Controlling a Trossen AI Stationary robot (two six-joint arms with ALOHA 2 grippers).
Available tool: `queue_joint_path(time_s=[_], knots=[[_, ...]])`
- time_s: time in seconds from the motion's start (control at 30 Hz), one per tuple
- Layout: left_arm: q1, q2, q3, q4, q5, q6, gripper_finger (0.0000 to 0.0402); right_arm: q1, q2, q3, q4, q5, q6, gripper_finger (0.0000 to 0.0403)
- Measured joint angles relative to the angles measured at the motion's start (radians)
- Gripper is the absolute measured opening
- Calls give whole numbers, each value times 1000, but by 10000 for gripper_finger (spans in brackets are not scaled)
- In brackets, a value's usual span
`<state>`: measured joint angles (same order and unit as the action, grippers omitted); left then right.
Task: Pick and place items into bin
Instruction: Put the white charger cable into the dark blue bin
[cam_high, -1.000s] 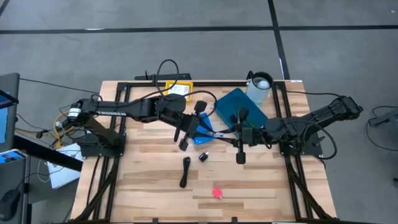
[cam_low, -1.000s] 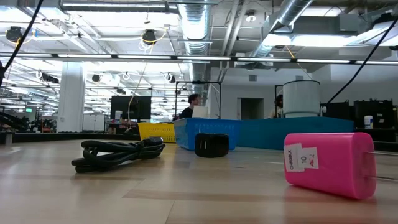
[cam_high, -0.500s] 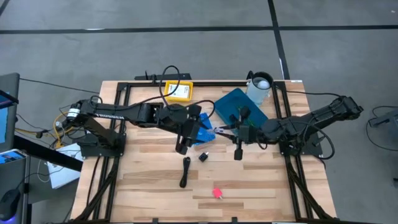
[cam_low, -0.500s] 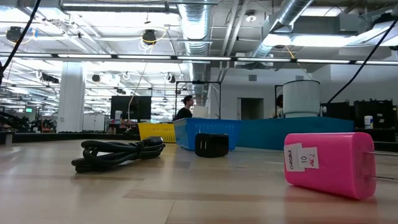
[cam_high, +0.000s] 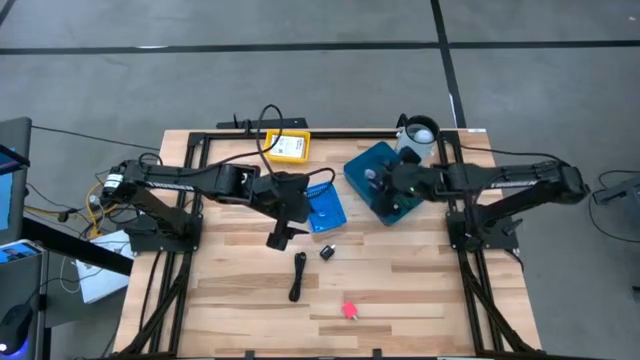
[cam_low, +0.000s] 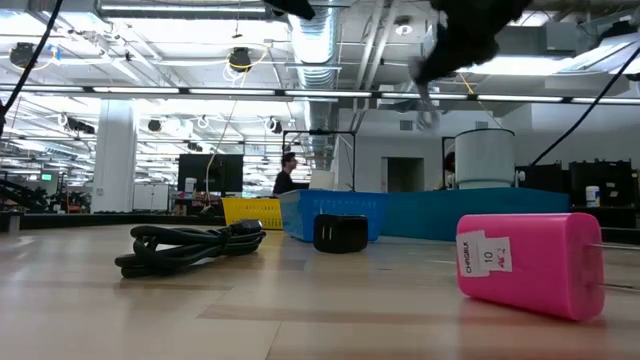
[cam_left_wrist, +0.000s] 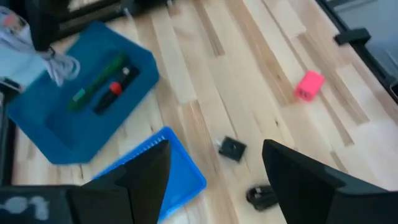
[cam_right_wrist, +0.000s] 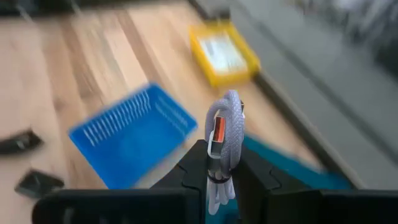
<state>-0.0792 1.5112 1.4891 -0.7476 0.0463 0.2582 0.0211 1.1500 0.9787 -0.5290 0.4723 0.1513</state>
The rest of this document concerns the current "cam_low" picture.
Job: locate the yellow plastic basket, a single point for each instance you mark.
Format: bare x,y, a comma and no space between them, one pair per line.
252,214

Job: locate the silver round air duct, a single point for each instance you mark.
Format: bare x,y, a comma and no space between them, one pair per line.
314,45

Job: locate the white cabinets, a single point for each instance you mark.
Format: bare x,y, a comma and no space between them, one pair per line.
150,197

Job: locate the black monitor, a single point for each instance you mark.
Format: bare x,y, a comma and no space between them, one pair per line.
220,172

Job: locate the black frame stand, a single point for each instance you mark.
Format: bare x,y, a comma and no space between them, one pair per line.
320,132

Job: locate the pink charger block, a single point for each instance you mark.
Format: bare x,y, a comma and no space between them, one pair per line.
540,265

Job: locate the white canister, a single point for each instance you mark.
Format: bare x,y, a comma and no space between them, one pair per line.
592,196
190,186

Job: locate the white pillar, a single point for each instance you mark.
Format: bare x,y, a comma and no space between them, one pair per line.
114,160

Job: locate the blue plastic basket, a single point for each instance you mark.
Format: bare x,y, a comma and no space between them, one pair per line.
332,212

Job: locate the black ceiling camera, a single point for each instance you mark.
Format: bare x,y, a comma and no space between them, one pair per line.
240,60

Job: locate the black charger block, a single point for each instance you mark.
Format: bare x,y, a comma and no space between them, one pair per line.
341,233

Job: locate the teal plastic tray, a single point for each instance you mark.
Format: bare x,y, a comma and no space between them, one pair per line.
475,215

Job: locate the white laptop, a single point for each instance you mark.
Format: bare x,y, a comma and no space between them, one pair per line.
322,180

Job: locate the pale cylinder container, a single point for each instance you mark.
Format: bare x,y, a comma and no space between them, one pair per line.
484,157

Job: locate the black cabinets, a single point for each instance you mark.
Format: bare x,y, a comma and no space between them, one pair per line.
615,180

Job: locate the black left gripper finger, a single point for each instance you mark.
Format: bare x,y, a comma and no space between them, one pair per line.
295,7

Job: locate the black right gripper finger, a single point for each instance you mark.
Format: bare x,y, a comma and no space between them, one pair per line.
432,70

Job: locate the overhead light bar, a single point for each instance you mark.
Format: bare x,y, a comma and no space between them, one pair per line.
325,93

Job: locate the person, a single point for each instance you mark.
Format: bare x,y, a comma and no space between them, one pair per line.
286,177
450,162

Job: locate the green sign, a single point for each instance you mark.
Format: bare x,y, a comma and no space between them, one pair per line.
47,176

